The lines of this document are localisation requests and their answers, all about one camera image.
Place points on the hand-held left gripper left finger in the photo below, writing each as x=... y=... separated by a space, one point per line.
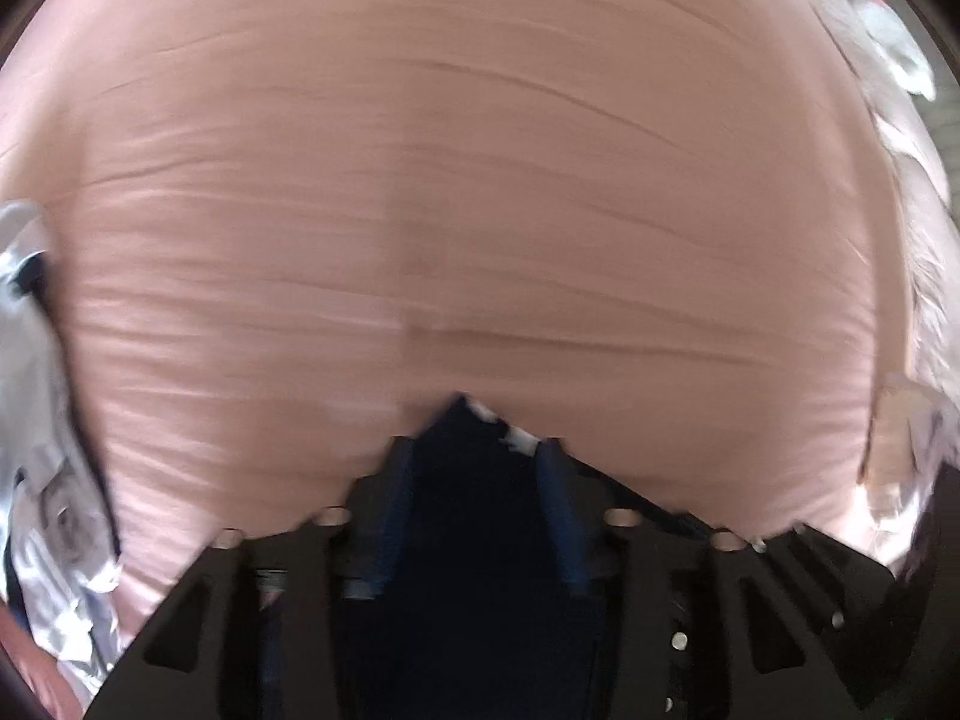
x=394 y=517

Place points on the silver satin garment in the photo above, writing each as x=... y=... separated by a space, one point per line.
x=37 y=390

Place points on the navy pants with white stripes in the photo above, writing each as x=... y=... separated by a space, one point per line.
x=480 y=540

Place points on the pink bed sheet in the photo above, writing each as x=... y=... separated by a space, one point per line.
x=450 y=165

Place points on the cream garment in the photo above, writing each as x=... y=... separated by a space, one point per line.
x=904 y=450

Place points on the pale pink quilted duvet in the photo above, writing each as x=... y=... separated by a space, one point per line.
x=911 y=187

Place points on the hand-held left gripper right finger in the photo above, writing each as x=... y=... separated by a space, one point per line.
x=559 y=525

